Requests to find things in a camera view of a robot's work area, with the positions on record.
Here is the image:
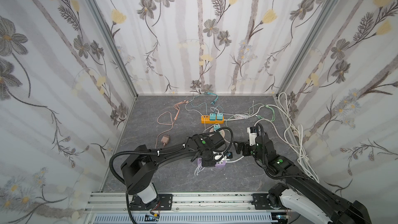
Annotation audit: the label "purple power strip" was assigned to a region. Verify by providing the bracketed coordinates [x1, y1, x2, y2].
[197, 158, 227, 168]

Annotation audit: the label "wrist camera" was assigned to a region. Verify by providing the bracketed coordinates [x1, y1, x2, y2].
[215, 151, 233, 162]
[247, 127, 258, 146]

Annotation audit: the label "round pink power socket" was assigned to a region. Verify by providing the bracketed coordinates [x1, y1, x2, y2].
[210, 127, 226, 138]

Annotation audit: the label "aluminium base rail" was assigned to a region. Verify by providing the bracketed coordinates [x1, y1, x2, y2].
[80, 191, 340, 224]

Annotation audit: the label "white USB cable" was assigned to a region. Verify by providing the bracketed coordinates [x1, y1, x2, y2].
[225, 100, 256, 121]

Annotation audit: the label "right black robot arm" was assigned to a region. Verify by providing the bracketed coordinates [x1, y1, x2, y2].
[234, 123, 372, 224]

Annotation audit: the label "teal charger adapter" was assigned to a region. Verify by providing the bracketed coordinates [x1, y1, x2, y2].
[216, 113, 224, 121]
[213, 124, 221, 131]
[209, 113, 217, 121]

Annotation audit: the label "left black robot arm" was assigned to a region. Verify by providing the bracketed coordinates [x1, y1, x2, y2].
[109, 127, 234, 223]

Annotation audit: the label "teal charging cable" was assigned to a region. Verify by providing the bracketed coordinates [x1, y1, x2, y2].
[186, 92, 220, 114]

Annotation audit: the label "pink charger adapter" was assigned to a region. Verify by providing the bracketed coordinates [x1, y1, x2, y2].
[161, 135, 170, 146]

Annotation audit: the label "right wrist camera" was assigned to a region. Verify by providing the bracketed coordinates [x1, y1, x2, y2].
[247, 127, 258, 146]

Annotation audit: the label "orange power strip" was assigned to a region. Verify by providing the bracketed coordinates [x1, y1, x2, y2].
[201, 115, 225, 124]

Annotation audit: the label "light green charging cable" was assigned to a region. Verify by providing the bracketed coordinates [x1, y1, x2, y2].
[222, 104, 277, 131]

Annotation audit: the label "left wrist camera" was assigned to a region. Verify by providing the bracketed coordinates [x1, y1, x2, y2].
[215, 151, 233, 162]

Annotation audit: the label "white power strip cords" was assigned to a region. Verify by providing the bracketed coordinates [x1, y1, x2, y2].
[222, 92, 321, 184]

